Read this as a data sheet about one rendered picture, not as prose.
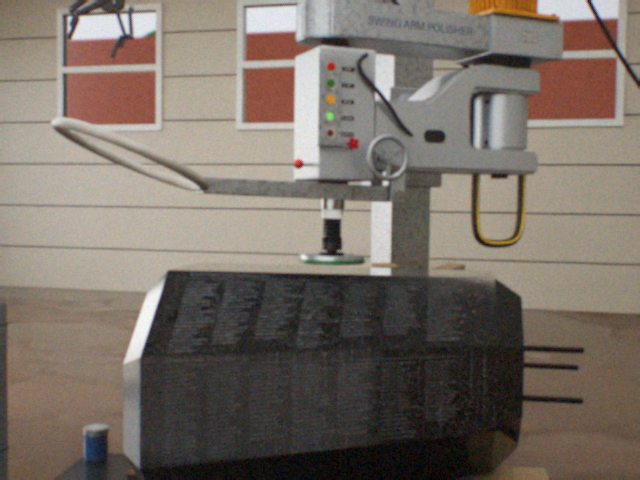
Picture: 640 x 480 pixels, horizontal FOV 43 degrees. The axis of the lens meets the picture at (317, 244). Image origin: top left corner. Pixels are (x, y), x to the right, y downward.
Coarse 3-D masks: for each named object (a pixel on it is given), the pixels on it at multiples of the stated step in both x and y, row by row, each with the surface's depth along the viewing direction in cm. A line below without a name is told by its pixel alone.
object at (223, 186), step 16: (208, 192) 243; (224, 192) 245; (240, 192) 247; (256, 192) 249; (272, 192) 251; (288, 192) 253; (304, 192) 255; (320, 192) 257; (336, 192) 259; (352, 192) 261; (368, 192) 264; (384, 192) 266; (400, 192) 265
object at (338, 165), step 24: (336, 48) 252; (312, 72) 255; (312, 96) 255; (360, 96) 256; (312, 120) 255; (360, 120) 256; (312, 144) 255; (360, 144) 256; (312, 168) 255; (336, 168) 254; (360, 168) 257
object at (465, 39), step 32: (320, 0) 251; (352, 0) 253; (320, 32) 252; (352, 32) 253; (384, 32) 258; (416, 32) 262; (448, 32) 267; (480, 32) 272; (512, 32) 275; (544, 32) 280; (480, 64) 284; (512, 64) 279
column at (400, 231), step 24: (384, 0) 341; (408, 0) 335; (432, 0) 339; (384, 72) 342; (408, 72) 337; (432, 72) 341; (408, 192) 340; (384, 216) 343; (408, 216) 340; (384, 240) 343; (408, 240) 341; (408, 264) 342
